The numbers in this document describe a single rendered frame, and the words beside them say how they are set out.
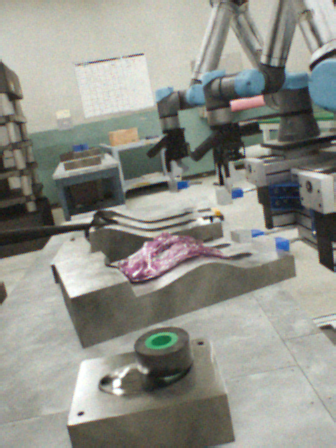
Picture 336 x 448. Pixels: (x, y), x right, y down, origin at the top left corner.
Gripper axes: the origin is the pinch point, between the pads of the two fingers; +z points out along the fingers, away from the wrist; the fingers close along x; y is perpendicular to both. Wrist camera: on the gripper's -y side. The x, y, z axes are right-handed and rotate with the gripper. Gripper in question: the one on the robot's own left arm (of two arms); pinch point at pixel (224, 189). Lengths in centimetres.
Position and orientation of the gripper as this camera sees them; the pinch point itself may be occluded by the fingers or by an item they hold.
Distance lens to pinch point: 142.1
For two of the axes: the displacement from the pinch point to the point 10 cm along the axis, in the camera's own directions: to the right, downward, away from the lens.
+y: 9.6, -2.2, 1.6
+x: -2.0, -2.0, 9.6
